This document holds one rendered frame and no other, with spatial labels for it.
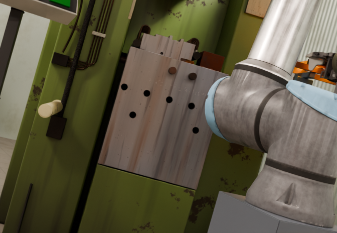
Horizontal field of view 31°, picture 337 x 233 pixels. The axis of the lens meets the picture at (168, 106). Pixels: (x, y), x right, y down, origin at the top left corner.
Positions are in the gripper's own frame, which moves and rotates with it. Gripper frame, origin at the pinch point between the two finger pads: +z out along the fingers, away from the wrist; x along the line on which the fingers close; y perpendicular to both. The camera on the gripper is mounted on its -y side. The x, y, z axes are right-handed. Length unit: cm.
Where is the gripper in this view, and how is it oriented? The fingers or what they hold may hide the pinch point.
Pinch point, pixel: (328, 60)
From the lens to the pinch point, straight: 206.6
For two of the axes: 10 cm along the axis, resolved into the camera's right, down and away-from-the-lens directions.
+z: -0.4, -0.2, 10.0
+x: 9.6, 2.7, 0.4
